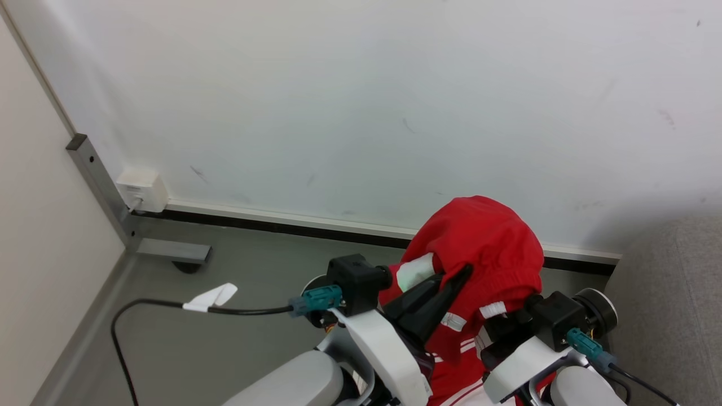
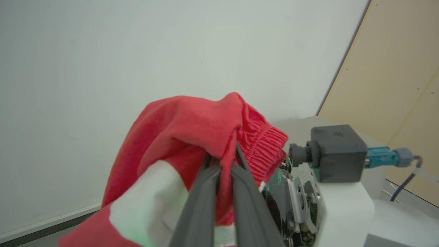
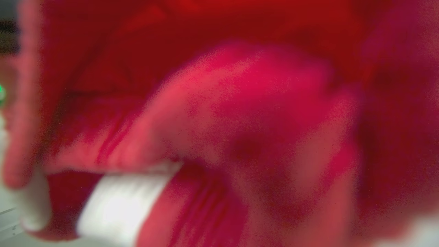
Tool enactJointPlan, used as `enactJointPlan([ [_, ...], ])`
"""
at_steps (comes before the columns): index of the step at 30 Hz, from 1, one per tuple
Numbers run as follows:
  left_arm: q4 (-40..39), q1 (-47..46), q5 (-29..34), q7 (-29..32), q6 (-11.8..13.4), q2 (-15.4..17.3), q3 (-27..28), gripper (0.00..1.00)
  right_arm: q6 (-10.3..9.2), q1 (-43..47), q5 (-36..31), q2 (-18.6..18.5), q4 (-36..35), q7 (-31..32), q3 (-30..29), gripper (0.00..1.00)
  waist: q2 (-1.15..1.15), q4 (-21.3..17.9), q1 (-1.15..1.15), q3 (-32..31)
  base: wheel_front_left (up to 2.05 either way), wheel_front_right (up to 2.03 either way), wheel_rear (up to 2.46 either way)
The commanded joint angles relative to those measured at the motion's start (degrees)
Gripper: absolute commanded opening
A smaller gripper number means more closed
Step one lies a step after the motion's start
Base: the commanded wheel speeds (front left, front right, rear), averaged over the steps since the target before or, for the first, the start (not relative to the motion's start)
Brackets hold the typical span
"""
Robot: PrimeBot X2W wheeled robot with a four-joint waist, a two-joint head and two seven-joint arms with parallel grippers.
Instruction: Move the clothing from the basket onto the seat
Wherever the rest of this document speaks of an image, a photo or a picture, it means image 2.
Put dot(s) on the white and green right gripper body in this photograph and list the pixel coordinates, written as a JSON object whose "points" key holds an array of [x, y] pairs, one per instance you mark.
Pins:
{"points": [[339, 212]]}

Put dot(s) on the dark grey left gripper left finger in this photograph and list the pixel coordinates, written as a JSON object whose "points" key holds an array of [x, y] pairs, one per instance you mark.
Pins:
{"points": [[200, 209]]}

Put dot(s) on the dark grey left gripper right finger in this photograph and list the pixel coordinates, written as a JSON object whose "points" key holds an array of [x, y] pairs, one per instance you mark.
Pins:
{"points": [[250, 209]]}

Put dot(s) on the red and white garment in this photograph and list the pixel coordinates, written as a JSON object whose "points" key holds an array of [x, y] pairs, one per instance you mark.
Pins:
{"points": [[192, 130]]}

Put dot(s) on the beige wooden panel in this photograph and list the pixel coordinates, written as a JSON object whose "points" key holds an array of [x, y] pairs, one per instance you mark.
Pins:
{"points": [[394, 79]]}

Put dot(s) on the dark skirting board with white edge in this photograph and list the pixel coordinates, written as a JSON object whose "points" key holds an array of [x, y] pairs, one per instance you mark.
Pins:
{"points": [[41, 228]]}

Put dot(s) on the dark grey wrist camera box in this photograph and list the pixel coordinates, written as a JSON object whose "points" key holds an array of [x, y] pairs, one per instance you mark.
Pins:
{"points": [[337, 152]]}

